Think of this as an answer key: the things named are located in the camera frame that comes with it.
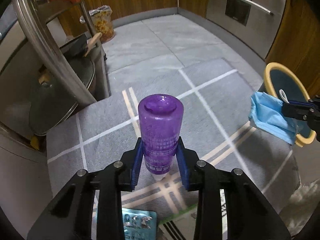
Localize purple plastic bottle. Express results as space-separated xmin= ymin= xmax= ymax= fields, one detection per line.
xmin=138 ymin=94 xmax=184 ymax=181

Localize white green medicine box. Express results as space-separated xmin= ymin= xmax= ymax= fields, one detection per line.
xmin=156 ymin=204 xmax=197 ymax=239

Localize black pan with wooden handle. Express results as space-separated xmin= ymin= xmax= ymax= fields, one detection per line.
xmin=60 ymin=32 xmax=102 ymax=59

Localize steel kitchen shelf rack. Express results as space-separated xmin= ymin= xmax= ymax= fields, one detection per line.
xmin=1 ymin=0 xmax=110 ymax=143

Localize wooden kitchen cabinets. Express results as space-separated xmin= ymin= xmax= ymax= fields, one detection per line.
xmin=84 ymin=0 xmax=319 ymax=95

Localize blue bin with yellow rim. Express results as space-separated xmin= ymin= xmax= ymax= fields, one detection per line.
xmin=260 ymin=62 xmax=316 ymax=147

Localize stainless steel oven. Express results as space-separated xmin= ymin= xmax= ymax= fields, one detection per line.
xmin=206 ymin=0 xmax=286 ymax=59

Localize glass lidded pot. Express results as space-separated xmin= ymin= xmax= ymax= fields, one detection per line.
xmin=29 ymin=57 xmax=95 ymax=136

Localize teal pill blister pack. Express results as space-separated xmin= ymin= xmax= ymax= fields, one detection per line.
xmin=122 ymin=208 xmax=157 ymax=240

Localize grey checked floor mat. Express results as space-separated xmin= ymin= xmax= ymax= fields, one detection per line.
xmin=47 ymin=59 xmax=300 ymax=239

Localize blue face mask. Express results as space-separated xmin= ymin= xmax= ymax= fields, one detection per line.
xmin=248 ymin=92 xmax=299 ymax=145

